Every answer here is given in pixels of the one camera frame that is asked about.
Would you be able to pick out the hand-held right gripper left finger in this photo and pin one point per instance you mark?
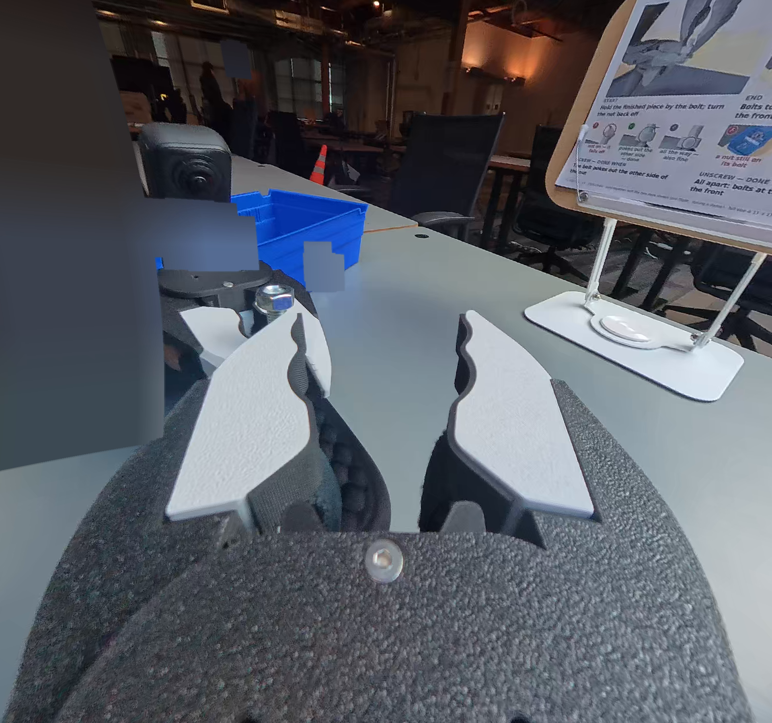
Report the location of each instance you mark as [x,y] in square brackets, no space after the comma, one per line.
[241,433]

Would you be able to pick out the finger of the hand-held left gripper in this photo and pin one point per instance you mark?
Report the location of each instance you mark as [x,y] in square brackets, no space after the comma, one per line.
[319,361]
[211,331]

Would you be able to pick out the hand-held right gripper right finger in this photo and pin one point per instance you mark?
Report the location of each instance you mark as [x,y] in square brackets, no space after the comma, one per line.
[518,433]

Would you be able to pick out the steel hex nut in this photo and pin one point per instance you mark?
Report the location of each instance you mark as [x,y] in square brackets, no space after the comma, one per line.
[283,303]

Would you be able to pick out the blue plastic bin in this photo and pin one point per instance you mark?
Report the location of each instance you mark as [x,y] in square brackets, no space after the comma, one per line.
[301,222]

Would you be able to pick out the person's left hand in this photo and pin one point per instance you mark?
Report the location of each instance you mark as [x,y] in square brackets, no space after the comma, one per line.
[172,353]

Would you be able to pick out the black honeycomb wrist pad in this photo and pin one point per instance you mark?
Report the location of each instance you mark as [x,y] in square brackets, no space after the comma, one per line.
[356,481]

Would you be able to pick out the orange traffic cone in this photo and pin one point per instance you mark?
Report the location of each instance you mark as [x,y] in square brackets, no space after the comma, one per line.
[319,168]

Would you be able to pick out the black office chair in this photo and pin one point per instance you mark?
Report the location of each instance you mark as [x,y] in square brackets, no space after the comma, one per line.
[446,162]
[555,192]

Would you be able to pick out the printed instruction sheet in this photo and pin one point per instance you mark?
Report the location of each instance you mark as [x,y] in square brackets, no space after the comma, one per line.
[663,101]

